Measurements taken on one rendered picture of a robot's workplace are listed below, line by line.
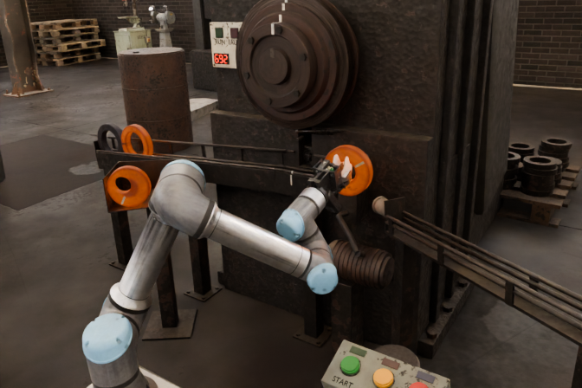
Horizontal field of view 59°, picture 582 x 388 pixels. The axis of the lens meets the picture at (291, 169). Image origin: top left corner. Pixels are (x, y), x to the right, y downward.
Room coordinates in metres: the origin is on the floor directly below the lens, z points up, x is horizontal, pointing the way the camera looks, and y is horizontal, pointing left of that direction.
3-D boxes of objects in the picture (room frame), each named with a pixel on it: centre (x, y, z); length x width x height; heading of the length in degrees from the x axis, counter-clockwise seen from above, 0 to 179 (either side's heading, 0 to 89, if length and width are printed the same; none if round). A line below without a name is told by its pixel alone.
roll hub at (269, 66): (1.75, 0.03, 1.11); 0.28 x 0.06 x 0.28; 56
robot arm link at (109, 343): (1.08, 0.47, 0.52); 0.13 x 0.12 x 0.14; 5
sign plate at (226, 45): (2.11, 0.20, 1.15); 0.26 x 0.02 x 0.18; 56
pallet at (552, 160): (3.35, -1.28, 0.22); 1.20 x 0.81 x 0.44; 54
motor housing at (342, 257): (1.54, -0.22, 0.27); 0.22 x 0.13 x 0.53; 56
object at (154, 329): (1.88, 0.57, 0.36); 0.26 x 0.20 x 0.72; 91
